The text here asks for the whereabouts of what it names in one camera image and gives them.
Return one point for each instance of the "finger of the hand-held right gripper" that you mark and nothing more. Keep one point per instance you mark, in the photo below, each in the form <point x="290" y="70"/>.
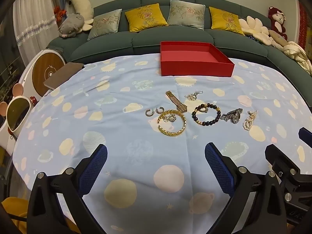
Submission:
<point x="280" y="157"/>
<point x="306" y="136"/>

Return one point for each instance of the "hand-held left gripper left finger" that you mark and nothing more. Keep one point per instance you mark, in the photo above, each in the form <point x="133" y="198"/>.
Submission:
<point x="95" y="168"/>

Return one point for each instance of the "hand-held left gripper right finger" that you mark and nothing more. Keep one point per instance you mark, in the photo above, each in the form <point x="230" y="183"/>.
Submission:
<point x="218" y="168"/>

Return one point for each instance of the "silver wristwatch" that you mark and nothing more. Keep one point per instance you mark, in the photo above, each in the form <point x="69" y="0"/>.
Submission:
<point x="232" y="117"/>

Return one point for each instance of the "gold bangle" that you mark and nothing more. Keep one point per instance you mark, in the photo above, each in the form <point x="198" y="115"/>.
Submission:
<point x="170" y="132"/>

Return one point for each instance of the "silver dangle earring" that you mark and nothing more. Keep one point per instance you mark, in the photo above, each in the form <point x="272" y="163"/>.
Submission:
<point x="192" y="97"/>

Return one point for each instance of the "small hoop earring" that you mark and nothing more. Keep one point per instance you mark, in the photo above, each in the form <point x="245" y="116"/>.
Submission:
<point x="149" y="113"/>
<point x="160" y="110"/>

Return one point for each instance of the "gold watch band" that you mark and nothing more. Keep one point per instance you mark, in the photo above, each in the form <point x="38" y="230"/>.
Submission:
<point x="176" y="101"/>

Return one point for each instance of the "red cardboard box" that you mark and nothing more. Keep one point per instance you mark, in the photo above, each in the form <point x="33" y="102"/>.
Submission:
<point x="195" y="61"/>

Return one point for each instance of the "blue planet print tablecloth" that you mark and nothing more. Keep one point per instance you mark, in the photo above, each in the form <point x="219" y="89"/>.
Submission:
<point x="121" y="126"/>

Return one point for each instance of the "cream quilt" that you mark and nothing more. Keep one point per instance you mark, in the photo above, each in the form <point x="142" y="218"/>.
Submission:
<point x="296" y="53"/>

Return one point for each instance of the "yellow stool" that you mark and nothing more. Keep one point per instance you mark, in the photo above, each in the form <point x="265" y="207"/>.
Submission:
<point x="14" y="207"/>

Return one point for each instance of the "small red knob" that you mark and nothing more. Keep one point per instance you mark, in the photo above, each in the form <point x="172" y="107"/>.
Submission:
<point x="33" y="99"/>

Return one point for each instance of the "white mouse-eared mirror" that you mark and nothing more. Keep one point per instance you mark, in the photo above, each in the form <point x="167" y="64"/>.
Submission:
<point x="17" y="114"/>

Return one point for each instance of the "white appliance with wooden disc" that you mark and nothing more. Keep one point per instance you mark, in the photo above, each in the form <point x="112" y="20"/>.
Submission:
<point x="46" y="70"/>

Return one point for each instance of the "cream flower cushion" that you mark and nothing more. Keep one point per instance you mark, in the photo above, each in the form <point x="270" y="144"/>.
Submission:
<point x="254" y="28"/>

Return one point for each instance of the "red monkey plush toy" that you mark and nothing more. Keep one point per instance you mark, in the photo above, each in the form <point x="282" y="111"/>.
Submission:
<point x="277" y="19"/>

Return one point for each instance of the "dark green sofa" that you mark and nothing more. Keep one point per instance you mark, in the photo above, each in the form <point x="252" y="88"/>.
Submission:
<point x="146" y="40"/>

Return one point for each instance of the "yellow embroidered cushion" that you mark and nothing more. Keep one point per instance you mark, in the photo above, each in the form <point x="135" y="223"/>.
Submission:
<point x="225" y="20"/>
<point x="145" y="17"/>

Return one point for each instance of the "grey-blue embroidered cushion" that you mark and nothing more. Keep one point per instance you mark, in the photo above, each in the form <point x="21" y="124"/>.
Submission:
<point x="186" y="14"/>
<point x="104" y="25"/>

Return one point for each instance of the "grey pig plush toy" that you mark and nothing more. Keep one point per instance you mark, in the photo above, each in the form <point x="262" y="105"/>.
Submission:
<point x="72" y="25"/>

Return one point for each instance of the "white sheer curtain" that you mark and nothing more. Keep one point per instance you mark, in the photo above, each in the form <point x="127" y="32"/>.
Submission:
<point x="34" y="24"/>

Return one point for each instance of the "red ribbon bow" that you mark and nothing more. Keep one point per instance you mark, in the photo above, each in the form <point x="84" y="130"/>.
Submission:
<point x="60" y="12"/>

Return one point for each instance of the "white cow plush toy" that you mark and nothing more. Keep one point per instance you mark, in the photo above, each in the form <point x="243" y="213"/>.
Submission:
<point x="81" y="3"/>

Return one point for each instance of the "red wall hanging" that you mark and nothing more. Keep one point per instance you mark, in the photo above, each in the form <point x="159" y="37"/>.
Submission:
<point x="303" y="24"/>

